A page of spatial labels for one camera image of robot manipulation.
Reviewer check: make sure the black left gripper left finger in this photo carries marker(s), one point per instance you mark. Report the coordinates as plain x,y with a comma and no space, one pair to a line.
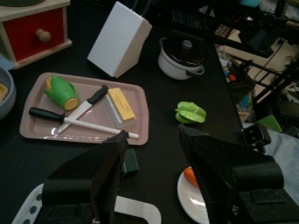
77,180

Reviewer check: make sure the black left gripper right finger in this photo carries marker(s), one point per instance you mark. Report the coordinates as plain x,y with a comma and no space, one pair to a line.
234,180

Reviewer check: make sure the orange toy carrot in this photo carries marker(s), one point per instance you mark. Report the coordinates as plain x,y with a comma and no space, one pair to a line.
191,176

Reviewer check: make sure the white plate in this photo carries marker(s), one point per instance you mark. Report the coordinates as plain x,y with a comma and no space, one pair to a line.
191,201

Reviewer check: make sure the dark green block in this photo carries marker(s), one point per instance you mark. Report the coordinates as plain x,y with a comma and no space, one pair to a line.
131,163

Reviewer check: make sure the grey cloth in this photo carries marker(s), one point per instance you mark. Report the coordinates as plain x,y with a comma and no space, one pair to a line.
286,157

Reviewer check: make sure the white perforated board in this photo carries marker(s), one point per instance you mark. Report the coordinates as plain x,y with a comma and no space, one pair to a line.
138,209

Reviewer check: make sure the pink plastic tray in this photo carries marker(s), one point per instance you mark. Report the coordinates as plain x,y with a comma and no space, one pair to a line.
39,128

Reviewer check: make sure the green box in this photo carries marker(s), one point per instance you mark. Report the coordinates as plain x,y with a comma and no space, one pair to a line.
270,123

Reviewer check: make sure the green toy pepper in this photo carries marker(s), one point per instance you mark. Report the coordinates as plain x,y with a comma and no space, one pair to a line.
191,113

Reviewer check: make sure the yellow toy block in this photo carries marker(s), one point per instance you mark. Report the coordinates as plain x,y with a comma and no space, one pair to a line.
120,105

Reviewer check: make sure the green toy corn cob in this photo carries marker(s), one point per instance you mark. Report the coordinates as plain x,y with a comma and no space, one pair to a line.
60,92

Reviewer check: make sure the blue bowl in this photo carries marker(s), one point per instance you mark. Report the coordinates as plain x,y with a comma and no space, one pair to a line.
7,108

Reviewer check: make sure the white toy pot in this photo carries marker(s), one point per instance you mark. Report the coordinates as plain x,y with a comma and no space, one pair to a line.
172,68

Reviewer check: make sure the dark pot lid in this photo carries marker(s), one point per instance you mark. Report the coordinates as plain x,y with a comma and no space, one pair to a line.
184,52

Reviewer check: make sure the white knife block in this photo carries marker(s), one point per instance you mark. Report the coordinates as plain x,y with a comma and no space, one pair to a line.
116,40

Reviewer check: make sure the wooden box with red drawer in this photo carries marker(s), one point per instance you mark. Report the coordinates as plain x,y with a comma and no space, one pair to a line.
31,35

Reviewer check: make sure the black metal frame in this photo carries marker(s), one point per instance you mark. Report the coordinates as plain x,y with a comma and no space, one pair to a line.
268,84

